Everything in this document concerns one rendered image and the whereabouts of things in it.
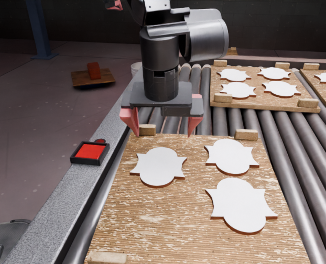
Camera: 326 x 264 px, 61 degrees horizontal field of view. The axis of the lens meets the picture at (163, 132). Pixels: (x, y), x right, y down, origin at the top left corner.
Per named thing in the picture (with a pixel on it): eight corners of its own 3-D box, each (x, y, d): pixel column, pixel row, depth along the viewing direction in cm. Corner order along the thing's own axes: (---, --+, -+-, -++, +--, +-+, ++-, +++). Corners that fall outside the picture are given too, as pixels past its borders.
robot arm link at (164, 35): (135, 19, 41) (142, 35, 37) (180, 14, 42) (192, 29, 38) (139, 62, 46) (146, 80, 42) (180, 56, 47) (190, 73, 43)
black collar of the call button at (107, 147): (70, 163, 68) (69, 157, 67) (83, 146, 75) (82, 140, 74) (100, 166, 67) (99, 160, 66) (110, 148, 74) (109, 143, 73)
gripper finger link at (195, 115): (200, 148, 51) (204, 107, 45) (161, 147, 51) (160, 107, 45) (199, 123, 56) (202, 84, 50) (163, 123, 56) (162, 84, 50)
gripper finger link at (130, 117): (162, 147, 51) (161, 107, 45) (123, 147, 52) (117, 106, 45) (164, 123, 56) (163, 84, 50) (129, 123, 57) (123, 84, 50)
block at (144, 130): (133, 135, 75) (133, 126, 74) (134, 132, 77) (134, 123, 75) (155, 136, 75) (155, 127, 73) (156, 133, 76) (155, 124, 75)
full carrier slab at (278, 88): (209, 106, 94) (210, 94, 92) (210, 68, 129) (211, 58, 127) (319, 113, 90) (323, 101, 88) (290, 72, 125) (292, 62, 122)
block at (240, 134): (234, 140, 73) (235, 131, 72) (233, 136, 75) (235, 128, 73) (257, 141, 73) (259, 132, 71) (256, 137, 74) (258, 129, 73)
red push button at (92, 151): (75, 161, 69) (74, 156, 68) (84, 147, 74) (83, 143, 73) (98, 163, 68) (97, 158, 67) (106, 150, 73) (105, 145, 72)
